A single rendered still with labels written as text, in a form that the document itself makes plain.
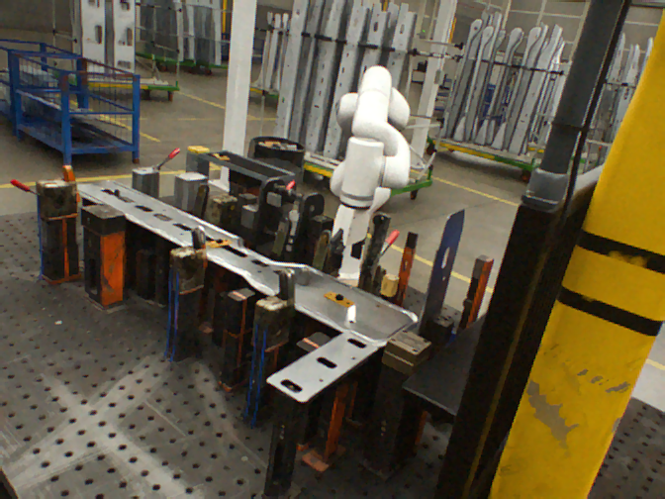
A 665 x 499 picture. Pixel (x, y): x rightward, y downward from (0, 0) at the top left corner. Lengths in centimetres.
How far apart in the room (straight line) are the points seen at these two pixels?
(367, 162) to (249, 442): 74
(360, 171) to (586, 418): 80
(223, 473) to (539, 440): 82
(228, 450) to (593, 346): 97
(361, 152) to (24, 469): 101
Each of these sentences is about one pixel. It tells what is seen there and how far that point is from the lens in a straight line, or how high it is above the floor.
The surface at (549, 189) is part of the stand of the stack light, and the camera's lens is 49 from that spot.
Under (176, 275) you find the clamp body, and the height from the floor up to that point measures 98.
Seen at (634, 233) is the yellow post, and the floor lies 152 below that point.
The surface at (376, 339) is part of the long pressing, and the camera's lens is 131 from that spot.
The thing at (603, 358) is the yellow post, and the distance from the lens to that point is 65.
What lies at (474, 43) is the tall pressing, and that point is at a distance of 964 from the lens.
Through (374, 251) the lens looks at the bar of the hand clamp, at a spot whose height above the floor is 111.
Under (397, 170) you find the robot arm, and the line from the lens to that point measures 129.
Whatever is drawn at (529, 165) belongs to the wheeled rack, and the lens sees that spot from 869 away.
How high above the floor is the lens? 166
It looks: 22 degrees down
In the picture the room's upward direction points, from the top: 9 degrees clockwise
